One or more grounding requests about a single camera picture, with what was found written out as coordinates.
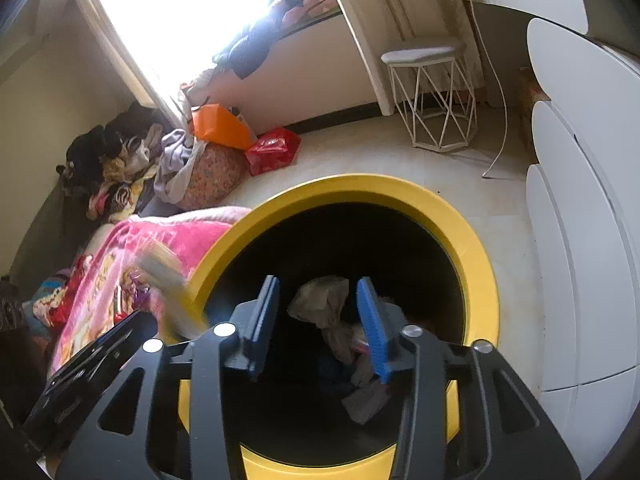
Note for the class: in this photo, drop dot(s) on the yellow white wrapper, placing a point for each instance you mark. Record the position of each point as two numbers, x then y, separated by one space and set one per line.
172 290

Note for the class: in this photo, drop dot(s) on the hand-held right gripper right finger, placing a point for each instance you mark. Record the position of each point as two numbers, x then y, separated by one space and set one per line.
372 330

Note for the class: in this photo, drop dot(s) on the colourful knitted cloth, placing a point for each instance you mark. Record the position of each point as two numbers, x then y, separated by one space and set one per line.
52 300

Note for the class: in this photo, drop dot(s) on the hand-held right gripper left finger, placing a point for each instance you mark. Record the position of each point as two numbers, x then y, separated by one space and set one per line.
265 320

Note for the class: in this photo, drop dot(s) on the yellow rimmed black bin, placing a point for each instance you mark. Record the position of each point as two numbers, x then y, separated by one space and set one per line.
450 220

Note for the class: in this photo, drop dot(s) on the heap of black clothes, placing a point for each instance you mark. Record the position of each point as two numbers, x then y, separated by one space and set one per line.
100 145

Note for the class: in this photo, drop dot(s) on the pale flat wrapper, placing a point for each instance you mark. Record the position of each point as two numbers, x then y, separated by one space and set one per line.
367 402

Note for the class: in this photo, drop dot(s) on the orange paper bag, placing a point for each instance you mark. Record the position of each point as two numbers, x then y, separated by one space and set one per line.
220 125

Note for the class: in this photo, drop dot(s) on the zebra print cloth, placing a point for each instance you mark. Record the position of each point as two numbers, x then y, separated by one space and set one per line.
112 200

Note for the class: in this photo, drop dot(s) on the pink printed blanket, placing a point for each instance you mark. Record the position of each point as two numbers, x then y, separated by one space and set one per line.
190 240

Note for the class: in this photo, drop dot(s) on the orange patterned blanket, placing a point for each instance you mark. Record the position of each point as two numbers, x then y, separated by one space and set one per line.
305 5

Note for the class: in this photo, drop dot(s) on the floral fabric bag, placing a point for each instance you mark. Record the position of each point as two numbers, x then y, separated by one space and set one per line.
215 177

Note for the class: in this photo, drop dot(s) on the white scalloped cabinet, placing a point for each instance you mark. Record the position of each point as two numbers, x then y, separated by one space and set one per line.
580 210

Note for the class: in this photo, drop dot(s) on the red plastic bag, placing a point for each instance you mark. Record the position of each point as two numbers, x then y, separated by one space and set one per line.
272 150

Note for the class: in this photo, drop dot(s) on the white paper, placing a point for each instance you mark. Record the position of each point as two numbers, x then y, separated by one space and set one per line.
320 297

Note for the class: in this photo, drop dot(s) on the purple shiny snack wrapper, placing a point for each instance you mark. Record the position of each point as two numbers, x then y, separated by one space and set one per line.
131 290

